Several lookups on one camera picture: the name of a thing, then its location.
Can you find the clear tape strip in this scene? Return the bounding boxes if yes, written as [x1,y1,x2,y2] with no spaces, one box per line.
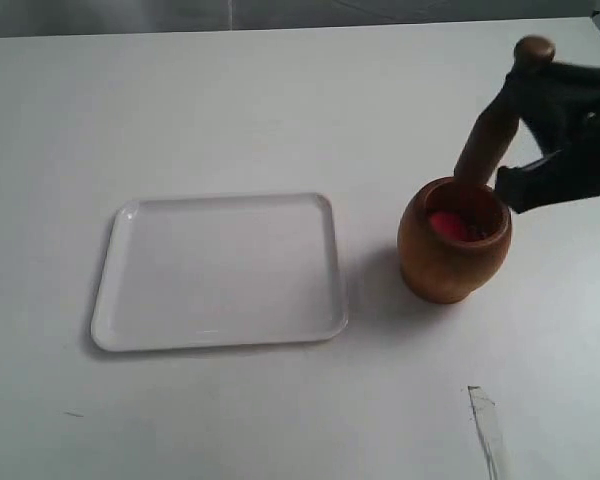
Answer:
[468,386,512,480]

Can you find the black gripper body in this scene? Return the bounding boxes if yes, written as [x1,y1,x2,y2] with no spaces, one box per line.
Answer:
[554,89,600,196]

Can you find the white rectangular plastic tray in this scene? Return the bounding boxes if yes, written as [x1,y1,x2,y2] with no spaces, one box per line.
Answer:
[90,192,347,353]

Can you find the brown wooden pestle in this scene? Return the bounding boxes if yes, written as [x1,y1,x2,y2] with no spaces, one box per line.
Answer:
[453,35,555,185]

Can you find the wooden mortar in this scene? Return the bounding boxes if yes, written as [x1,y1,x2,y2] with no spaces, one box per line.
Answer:
[397,177,512,304]

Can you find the red ball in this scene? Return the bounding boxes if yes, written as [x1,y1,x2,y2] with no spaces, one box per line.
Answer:
[428,211,471,241]

